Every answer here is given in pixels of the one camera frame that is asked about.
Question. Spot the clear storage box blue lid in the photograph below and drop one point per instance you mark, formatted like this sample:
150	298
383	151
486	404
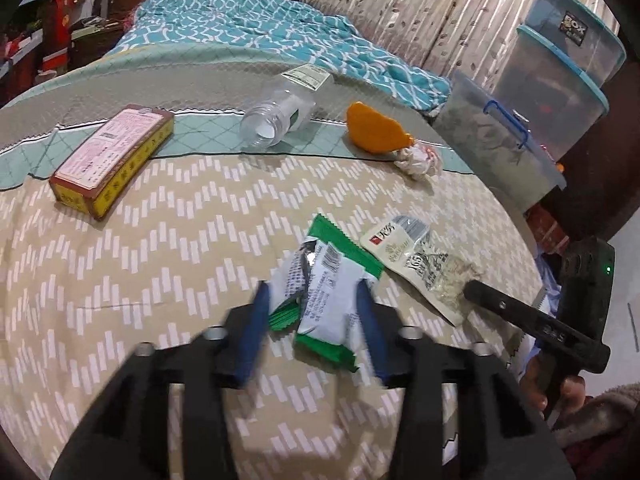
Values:
575	25
550	90

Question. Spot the white snack packet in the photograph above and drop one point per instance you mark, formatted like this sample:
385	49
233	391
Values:
415	260

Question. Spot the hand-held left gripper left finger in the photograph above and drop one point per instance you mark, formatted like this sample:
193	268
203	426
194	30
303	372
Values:
255	330

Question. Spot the red gift bag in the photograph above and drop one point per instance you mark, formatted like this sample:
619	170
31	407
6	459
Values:
56	30

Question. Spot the person's right hand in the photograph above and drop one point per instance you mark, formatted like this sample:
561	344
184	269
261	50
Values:
572	390

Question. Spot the red and yellow box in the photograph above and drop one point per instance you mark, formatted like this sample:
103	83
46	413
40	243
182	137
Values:
110	152

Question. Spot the blue cloth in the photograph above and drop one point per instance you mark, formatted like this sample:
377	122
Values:
547	280

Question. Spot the dark wooden nightstand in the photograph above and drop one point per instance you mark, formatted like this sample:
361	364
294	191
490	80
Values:
97	42

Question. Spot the orange peel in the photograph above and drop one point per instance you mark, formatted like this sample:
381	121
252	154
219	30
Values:
375	127

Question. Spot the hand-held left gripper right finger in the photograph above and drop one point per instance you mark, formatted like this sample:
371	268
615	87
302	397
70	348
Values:
372	330

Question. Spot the person's right forearm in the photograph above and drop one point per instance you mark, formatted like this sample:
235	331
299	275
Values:
600	425

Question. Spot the small wrapper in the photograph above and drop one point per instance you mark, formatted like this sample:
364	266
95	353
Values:
417	160

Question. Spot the leaf print curtain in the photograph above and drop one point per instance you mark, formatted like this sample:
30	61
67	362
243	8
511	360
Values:
425	10

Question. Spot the dark wooden cabinet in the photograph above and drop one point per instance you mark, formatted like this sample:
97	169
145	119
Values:
600	200

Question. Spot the red carton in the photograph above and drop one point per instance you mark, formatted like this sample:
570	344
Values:
547	227

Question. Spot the teal patterned quilt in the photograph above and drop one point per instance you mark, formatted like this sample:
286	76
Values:
250	25

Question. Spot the clear plastic bottle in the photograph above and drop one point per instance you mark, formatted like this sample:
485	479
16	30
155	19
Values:
272	115

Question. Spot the green snack packet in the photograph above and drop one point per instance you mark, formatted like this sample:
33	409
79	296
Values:
327	305
340	240

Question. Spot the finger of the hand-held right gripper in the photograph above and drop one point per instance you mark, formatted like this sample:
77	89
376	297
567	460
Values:
495	302

